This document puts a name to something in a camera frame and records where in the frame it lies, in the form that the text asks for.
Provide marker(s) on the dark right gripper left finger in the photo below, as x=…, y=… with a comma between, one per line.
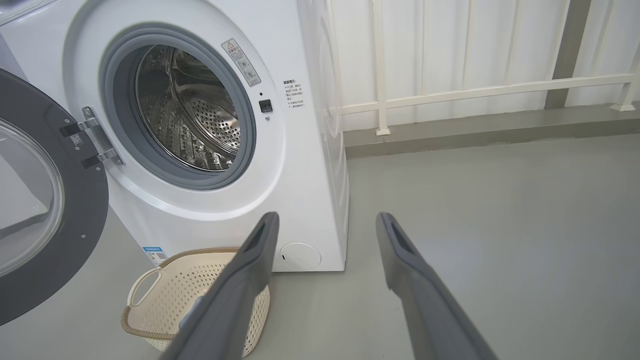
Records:
x=235, y=305

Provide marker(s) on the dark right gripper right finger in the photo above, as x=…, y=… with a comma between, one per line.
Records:
x=430, y=310

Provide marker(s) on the black round glass washer door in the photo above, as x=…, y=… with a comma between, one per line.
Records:
x=75, y=240

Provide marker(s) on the white front-load washing machine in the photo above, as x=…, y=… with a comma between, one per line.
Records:
x=300, y=190

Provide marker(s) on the steel perforated washer drum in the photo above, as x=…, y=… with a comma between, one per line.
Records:
x=190, y=110

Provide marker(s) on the black door latch socket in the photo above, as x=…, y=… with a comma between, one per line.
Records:
x=265, y=106

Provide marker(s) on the metal door hinge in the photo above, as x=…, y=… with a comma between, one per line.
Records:
x=97, y=137

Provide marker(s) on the cream perforated laundry basket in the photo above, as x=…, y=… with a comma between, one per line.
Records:
x=165, y=300

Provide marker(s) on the round white filter cover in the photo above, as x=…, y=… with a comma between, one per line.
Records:
x=300, y=256

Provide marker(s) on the blue energy label sticker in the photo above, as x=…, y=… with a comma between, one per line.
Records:
x=155, y=255

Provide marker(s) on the white metal railing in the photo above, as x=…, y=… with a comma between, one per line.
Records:
x=380, y=75

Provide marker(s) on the grey warning sticker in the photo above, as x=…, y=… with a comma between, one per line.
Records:
x=241, y=62

